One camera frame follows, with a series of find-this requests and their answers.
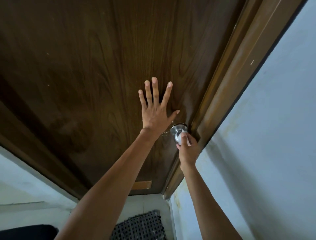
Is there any white cleaning wipe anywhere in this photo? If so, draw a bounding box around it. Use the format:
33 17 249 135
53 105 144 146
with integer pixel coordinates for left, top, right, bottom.
177 129 192 147

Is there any silver door knob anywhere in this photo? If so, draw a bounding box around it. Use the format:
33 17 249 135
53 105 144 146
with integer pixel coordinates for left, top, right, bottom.
162 123 188 145

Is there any person's left forearm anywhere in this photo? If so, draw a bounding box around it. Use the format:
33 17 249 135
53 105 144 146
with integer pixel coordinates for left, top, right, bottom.
54 128 162 240

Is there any black object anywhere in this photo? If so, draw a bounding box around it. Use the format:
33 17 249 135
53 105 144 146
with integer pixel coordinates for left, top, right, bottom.
0 224 59 240

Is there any person's right forearm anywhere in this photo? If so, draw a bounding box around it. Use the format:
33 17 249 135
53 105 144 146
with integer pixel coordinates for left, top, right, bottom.
180 162 243 240

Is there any brown wooden door frame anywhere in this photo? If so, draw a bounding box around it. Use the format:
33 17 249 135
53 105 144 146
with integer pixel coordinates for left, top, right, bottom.
161 0 309 201

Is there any dark brown wooden door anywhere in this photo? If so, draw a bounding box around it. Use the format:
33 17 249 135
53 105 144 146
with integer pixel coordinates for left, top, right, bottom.
0 0 247 200

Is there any black woven floor mat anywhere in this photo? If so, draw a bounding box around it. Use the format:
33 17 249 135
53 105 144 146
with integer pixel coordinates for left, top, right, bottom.
110 210 167 240

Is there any person's right hand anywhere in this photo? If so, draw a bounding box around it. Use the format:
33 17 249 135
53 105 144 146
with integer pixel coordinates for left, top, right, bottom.
176 132 201 171

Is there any person's left hand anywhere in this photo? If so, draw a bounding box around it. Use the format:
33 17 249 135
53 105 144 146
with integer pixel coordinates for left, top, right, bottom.
138 77 180 135

